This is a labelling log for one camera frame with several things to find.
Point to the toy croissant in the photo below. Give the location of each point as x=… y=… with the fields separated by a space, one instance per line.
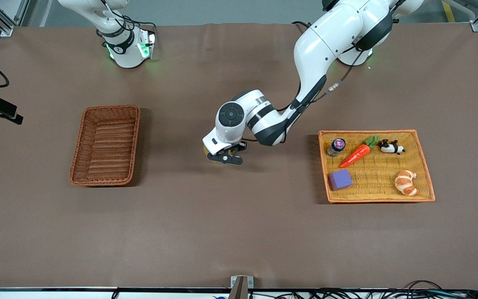
x=406 y=182

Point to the small dark-capped bottle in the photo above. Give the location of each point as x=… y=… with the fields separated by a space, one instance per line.
x=336 y=146

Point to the brown table mat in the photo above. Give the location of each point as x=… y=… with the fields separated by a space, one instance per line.
x=239 y=216

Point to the black white panda toy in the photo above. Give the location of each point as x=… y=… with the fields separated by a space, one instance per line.
x=390 y=146

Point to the orange wicker tray basket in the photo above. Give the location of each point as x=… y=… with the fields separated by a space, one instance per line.
x=380 y=170

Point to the orange toy carrot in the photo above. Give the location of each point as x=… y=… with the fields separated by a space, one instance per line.
x=357 y=154

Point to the clear yellowish tape roll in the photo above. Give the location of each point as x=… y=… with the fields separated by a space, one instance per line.
x=206 y=148

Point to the purple cube block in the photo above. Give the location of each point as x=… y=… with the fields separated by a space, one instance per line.
x=340 y=179

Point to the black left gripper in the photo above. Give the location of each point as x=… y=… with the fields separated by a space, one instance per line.
x=236 y=147

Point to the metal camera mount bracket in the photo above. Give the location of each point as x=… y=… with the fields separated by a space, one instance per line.
x=241 y=286

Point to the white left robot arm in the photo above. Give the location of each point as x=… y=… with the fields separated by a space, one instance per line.
x=326 y=37

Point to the brown wicker basket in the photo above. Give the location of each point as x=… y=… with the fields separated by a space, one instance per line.
x=106 y=145

